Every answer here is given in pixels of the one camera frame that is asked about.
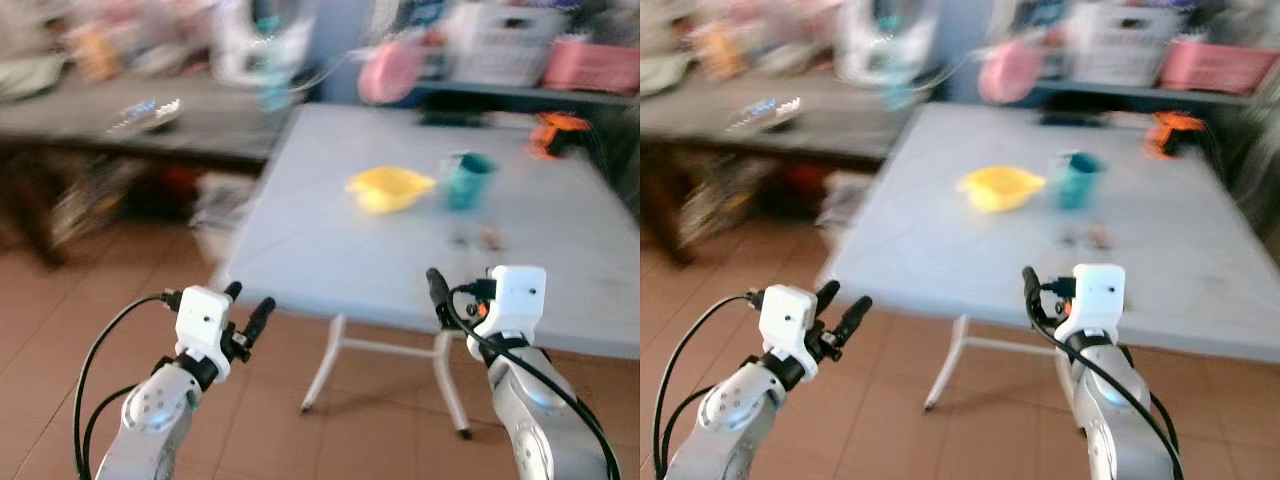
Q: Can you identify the grey wooden counter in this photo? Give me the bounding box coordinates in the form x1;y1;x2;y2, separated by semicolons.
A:
0;75;301;166
640;75;916;166

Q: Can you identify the orange and black device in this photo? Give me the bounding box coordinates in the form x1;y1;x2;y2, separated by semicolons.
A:
1145;112;1207;159
530;112;593;161

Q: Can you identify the teal plastic cup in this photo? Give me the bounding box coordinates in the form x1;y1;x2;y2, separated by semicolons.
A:
1055;151;1107;211
445;152;498;212

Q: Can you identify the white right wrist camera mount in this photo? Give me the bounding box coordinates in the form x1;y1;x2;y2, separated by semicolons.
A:
1058;263;1126;347
466;265;548;361

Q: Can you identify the pink round plastic lid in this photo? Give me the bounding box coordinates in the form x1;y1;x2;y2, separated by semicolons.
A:
978;42;1047;106
358;40;426;106

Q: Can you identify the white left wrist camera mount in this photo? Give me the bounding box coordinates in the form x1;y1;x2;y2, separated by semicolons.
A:
175;286;233;383
758;284;821;381

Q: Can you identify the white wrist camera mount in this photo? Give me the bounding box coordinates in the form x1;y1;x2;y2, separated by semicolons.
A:
1058;263;1126;347
175;286;233;383
758;284;821;381
466;265;548;361

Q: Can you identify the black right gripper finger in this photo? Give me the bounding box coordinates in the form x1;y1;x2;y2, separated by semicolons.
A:
427;267;457;327
1021;265;1047;323

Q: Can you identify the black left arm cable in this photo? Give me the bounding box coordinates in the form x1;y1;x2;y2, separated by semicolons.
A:
653;292;766;480
72;292;181;480

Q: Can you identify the white plastic basket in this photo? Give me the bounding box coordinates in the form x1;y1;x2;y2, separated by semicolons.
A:
1065;0;1181;86
447;0;561;86

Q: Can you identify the pink plastic basket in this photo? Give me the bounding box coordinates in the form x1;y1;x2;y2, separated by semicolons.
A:
543;38;641;94
1160;38;1280;96

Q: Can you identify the yellow plastic bowl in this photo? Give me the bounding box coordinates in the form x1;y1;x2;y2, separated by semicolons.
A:
957;165;1048;214
345;166;438;215

